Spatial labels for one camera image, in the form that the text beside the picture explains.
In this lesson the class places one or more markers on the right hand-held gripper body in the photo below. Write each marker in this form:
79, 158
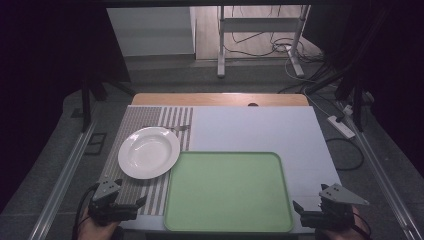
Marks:
333, 213

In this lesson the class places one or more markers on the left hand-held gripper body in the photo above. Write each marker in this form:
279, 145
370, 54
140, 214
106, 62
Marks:
110, 208

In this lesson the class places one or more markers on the white round plate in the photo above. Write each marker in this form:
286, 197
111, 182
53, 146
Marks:
146, 155

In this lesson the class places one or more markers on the green plastic tray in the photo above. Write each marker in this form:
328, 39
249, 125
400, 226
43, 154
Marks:
228, 193

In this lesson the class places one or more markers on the person's right hand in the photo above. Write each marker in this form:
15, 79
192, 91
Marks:
343, 235

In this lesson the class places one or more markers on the person's left hand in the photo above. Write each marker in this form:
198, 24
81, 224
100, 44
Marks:
93, 231

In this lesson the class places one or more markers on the white power strip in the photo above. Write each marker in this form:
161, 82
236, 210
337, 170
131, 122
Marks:
340, 126

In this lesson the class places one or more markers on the grey striped placemat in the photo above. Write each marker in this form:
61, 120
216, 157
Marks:
143, 116

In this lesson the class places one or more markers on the white plug adapter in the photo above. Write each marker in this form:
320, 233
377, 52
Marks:
348, 109

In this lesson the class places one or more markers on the white board sheet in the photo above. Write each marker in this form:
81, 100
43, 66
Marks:
253, 130

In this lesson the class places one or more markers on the white cabinet panel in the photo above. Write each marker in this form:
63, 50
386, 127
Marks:
150, 31

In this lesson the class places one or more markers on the black floor frame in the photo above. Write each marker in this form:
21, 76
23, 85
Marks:
96, 143

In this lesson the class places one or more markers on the aluminium floor rail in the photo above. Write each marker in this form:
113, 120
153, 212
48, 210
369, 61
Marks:
63, 181
383, 166

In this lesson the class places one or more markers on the white metal stand frame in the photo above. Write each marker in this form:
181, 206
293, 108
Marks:
221, 50

